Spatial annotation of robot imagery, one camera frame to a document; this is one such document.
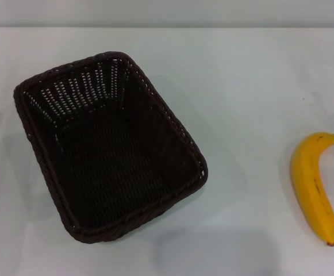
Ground dark brown woven basket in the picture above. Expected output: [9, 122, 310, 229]
[13, 51, 209, 244]

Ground yellow banana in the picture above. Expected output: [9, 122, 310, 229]
[290, 132, 334, 247]

